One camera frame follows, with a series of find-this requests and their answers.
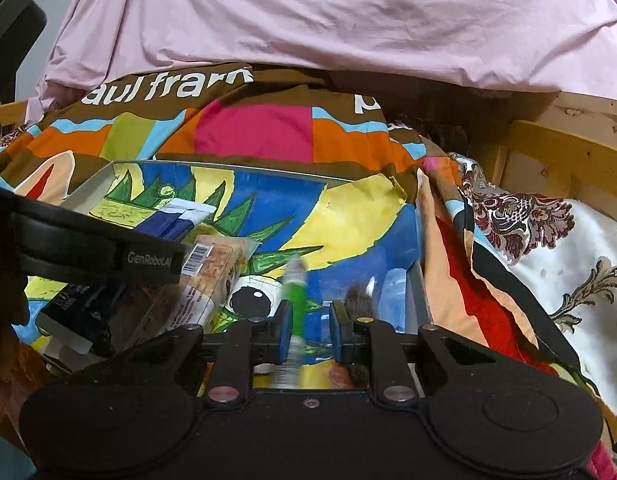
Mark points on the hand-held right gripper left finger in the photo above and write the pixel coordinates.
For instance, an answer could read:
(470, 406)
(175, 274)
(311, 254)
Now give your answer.
(284, 320)

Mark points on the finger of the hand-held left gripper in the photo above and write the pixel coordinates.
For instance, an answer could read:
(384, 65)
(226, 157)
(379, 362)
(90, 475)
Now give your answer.
(148, 260)

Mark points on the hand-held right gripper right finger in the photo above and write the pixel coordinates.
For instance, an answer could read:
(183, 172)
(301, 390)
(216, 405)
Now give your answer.
(338, 332)

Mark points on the green squeeze tube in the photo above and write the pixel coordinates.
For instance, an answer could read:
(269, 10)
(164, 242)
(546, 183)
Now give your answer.
(296, 290)

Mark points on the clear packet with barcode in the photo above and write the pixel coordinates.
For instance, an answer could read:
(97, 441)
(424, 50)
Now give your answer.
(213, 270)

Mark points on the colourful cartoon printed tray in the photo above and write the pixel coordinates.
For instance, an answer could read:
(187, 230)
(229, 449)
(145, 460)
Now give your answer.
(348, 240)

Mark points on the colourful printed blanket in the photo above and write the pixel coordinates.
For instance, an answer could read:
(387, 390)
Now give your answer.
(258, 130)

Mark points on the white floral satin quilt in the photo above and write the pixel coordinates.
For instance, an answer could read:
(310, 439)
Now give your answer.
(563, 270)

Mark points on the pink bed sheet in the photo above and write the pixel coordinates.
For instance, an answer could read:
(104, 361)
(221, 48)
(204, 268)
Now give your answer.
(313, 20)

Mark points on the wooden bed frame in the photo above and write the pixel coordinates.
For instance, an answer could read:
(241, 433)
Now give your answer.
(563, 160)

